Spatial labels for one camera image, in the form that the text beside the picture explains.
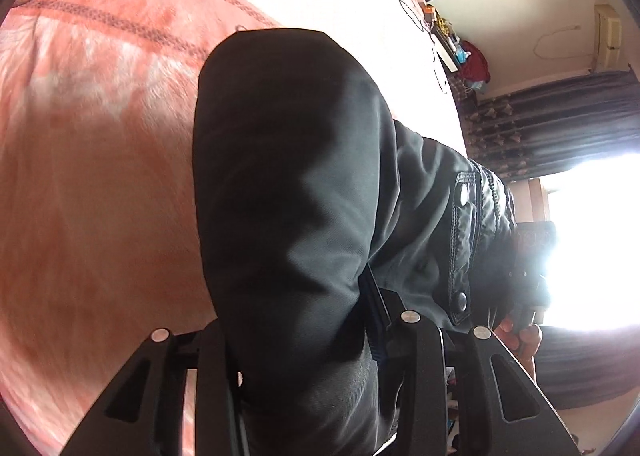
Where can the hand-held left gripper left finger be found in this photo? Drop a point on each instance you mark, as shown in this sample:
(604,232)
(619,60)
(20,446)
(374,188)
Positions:
(212,376)

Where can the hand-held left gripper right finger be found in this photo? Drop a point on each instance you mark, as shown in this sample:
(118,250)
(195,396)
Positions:
(376,321)

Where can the dark patterned curtain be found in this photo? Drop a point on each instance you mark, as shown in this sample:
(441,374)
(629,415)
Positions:
(550,121)

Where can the beige air conditioner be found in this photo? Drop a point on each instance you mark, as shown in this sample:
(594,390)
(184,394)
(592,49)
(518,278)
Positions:
(609,36)

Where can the light blue bag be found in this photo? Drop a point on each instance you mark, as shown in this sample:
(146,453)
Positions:
(461,56)

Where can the pink floral blanket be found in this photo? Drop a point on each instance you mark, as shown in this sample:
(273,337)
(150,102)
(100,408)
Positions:
(100,186)

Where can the person's right hand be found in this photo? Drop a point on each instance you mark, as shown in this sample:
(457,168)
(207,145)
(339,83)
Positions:
(520,341)

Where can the dark red cloth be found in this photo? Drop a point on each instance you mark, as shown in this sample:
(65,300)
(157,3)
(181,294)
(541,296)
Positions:
(475,61)

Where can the orange small item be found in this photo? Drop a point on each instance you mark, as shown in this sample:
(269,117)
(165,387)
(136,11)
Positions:
(429,12)

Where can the black jacket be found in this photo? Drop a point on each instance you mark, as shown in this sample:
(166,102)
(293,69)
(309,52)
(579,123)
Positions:
(290,186)

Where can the bright window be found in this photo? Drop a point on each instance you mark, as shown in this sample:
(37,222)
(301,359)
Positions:
(595,246)

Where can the black white side table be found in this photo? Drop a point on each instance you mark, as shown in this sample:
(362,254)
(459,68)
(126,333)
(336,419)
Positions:
(446,53)

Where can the person's right forearm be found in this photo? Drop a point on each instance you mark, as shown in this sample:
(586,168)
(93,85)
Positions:
(585,366)

